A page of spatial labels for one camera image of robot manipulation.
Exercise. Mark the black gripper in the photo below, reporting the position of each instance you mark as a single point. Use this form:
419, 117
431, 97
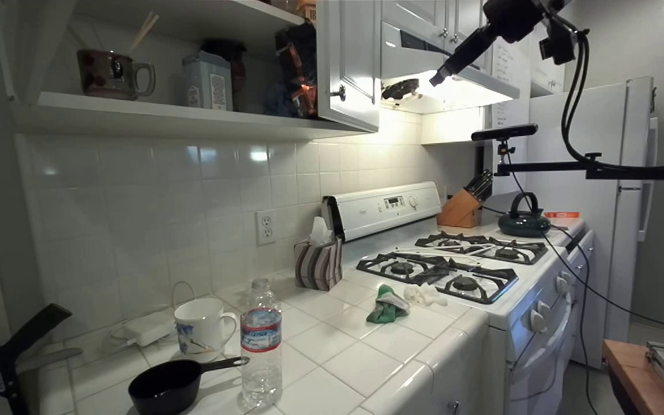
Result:
517, 18

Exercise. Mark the white cabinet door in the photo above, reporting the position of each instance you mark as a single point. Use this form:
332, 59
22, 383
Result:
351, 60

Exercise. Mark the white cabinet shelf unit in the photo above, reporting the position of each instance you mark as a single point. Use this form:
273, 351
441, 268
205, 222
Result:
155, 118

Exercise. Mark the white cabinets above hood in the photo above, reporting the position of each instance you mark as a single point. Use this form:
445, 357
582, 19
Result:
426, 15

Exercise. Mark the wooden knife block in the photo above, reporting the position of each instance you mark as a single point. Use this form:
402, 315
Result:
459, 211

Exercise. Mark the wooden basket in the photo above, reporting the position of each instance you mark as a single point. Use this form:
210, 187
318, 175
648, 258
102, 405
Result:
308, 11

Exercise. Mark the colourful snack bag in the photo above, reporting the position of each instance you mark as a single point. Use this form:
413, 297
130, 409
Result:
298, 78

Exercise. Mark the black kettle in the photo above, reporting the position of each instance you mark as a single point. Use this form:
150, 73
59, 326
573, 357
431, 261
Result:
521, 222

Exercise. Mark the flat red item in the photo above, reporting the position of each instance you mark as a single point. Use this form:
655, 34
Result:
564, 217

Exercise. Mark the white tissue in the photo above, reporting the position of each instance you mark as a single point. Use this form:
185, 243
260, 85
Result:
321, 230

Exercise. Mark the dark jar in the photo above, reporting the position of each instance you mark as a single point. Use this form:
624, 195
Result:
238, 71

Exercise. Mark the striped tissue box cover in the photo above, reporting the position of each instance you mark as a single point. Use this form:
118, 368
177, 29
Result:
318, 267

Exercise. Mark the blue tin canister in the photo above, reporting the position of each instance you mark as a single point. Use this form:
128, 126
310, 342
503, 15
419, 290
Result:
205, 82

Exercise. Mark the green crumpled cloth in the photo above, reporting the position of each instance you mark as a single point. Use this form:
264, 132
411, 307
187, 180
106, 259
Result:
383, 307

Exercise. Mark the white gas stove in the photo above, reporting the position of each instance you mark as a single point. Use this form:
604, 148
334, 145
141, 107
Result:
530, 361

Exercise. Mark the light wooden stick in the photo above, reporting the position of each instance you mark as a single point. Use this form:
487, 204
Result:
143, 30

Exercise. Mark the clear plastic water bottle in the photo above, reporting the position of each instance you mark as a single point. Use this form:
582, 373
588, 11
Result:
261, 346

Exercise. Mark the brown ceramic mug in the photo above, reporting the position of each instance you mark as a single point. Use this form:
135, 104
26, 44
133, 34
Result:
110, 73

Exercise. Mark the wooden table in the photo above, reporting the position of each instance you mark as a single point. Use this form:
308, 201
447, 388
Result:
633, 376

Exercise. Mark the white ceramic mug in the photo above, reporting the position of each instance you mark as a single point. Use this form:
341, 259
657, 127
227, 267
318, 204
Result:
197, 326

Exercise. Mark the white power adapter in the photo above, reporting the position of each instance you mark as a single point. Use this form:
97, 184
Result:
150, 328

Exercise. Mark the small black pan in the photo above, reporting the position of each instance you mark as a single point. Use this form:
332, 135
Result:
167, 388

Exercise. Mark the black stand camera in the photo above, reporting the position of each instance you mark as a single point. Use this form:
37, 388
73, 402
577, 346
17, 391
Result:
506, 132

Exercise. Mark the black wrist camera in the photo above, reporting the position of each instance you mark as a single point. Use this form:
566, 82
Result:
559, 43

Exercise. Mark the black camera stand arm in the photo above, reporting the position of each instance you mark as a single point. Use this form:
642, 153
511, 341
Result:
640, 172

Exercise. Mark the white wall outlet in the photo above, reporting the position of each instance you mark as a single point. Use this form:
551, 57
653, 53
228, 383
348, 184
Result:
266, 226

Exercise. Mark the black camera clamp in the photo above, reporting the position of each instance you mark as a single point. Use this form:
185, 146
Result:
11, 353

